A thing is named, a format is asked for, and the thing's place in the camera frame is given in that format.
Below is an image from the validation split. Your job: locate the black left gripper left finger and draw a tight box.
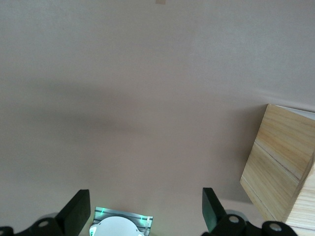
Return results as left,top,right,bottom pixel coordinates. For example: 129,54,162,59
0,189,91,236

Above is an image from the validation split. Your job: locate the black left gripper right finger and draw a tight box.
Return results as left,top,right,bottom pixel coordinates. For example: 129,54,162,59
201,187,300,236

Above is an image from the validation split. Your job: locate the light wooden drawer cabinet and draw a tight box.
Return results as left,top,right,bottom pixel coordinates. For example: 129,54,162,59
239,103,315,232

